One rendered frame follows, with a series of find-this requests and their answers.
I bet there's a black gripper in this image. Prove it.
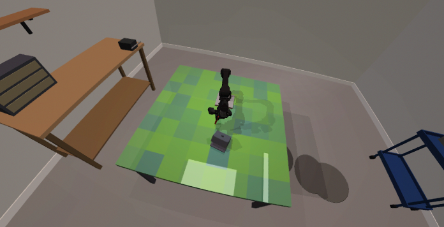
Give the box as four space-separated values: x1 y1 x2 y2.
208 103 232 120

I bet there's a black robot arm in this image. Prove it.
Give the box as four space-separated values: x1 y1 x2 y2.
217 68 232 119

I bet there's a dark grey panel with round hole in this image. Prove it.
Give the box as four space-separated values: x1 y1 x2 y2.
210 131 231 153

